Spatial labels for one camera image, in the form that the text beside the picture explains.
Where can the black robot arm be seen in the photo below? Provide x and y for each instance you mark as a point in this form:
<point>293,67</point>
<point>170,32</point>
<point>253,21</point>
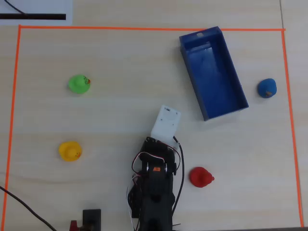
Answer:
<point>156,197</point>

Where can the red rubber duck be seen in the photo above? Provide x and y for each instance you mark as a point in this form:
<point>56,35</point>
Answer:
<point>199,177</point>

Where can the yellow rubber duck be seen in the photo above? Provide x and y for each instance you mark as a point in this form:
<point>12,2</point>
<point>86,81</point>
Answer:
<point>68,150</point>

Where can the blue plastic box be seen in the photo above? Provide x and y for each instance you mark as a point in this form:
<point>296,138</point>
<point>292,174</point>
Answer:
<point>216,79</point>

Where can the green rubber duck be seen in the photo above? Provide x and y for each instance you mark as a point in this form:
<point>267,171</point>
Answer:
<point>77,84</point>

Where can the blue rubber duck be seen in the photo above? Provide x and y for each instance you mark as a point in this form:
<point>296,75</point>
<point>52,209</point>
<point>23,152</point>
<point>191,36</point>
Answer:
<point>265,86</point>

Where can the black clamp block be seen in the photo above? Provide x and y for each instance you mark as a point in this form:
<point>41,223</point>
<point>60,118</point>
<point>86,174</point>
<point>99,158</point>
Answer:
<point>92,217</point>

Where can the orange tape strip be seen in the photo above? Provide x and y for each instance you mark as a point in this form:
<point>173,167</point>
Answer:
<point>292,125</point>
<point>144,28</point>
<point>12,115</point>

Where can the white paper with black bar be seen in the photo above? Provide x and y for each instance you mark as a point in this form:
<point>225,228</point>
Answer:
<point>36,9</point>

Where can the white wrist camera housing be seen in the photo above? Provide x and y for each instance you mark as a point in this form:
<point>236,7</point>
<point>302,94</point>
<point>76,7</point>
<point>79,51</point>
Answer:
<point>166,125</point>

